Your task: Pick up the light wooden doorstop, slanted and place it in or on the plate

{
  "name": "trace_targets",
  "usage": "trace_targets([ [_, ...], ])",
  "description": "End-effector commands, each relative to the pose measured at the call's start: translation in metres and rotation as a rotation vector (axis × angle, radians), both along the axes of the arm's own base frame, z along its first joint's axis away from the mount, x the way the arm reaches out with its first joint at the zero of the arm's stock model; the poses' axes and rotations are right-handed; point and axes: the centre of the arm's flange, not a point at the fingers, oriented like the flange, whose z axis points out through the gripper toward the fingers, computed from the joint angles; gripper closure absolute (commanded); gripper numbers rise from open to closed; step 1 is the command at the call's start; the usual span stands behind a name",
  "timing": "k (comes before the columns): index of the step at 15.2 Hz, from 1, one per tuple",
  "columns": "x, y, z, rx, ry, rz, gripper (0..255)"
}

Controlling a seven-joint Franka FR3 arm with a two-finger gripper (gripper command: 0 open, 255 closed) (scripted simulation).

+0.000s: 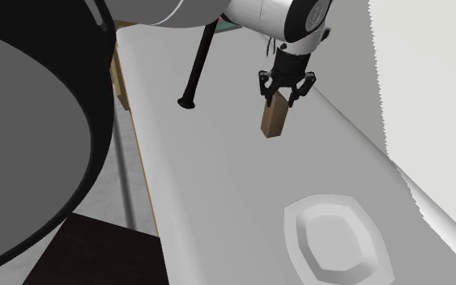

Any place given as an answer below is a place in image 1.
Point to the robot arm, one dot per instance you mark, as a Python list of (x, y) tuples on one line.
[(30, 130)]

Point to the brown wooden block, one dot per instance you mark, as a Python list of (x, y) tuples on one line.
[(274, 118)]

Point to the white angular plate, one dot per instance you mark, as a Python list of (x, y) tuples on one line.
[(336, 241)]

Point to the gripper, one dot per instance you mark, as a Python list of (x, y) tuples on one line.
[(289, 66)]

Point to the teal flat object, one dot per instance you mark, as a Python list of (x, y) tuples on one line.
[(230, 26)]

